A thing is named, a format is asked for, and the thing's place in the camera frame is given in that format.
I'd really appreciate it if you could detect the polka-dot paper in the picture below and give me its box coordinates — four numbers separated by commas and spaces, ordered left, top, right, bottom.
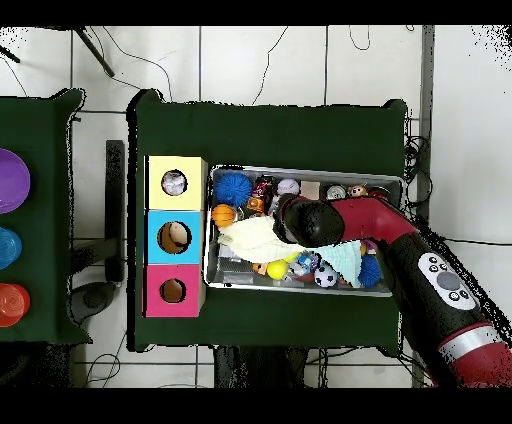
161, 170, 188, 196

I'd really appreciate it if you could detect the wooden three-hole sorting box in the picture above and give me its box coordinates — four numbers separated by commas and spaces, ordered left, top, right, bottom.
142, 155, 210, 319

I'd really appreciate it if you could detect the silver mesh bin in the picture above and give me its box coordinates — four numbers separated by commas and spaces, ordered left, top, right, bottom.
203, 164, 403, 298

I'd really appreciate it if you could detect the cream cloth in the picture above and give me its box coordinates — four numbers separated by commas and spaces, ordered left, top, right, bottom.
217, 215, 307, 264

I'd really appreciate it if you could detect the orange toy basketball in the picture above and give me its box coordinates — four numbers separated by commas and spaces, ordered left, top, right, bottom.
211, 203, 238, 228

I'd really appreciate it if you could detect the blue fuzzy ball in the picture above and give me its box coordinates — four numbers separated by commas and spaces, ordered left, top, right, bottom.
358, 253, 383, 289
214, 171, 253, 208

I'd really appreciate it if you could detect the white toy baseball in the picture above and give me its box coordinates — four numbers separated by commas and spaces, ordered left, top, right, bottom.
276, 177, 301, 196

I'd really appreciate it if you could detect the plain wooden block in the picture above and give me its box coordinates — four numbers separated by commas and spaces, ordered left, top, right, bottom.
300, 180, 321, 201

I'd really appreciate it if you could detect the yellow ball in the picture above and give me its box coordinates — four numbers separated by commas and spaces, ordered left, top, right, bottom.
266, 259, 290, 281

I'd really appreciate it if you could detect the dark green tablecloth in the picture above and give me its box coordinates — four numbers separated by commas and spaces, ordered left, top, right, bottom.
127, 89, 409, 353

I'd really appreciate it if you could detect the mint green cloth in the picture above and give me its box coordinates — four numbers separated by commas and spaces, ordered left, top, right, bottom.
311, 239, 363, 289

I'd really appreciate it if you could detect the dark green side-table cloth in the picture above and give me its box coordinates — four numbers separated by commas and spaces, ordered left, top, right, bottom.
0, 89, 93, 345

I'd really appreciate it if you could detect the dark tripod leg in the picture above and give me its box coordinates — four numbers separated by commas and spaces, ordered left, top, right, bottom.
0, 43, 21, 64
73, 25, 116, 78

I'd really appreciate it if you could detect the purple plastic bowl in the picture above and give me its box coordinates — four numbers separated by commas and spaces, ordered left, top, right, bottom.
0, 147, 32, 215

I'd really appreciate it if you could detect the blue plastic bowl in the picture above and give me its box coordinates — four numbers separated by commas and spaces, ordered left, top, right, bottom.
0, 226, 23, 270

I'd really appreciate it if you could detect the orange plastic bowl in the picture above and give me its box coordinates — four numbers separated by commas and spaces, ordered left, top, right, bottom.
0, 282, 32, 328

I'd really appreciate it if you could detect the thin black floor cable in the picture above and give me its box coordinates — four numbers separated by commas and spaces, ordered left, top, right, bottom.
251, 25, 290, 106

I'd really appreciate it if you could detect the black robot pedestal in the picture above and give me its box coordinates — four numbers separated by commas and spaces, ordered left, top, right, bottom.
213, 345, 309, 389

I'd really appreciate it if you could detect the tangled black cable bundle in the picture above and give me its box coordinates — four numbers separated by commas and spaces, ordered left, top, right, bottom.
401, 133, 435, 225

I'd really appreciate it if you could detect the looped black floor cable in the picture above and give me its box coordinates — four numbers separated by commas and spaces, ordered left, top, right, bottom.
348, 25, 371, 52

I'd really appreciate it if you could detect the grey floor cable cover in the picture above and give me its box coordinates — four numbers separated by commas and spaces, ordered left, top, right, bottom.
411, 25, 436, 225

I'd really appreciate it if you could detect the long black floor cable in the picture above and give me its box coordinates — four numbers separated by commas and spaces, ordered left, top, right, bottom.
443, 237, 512, 247

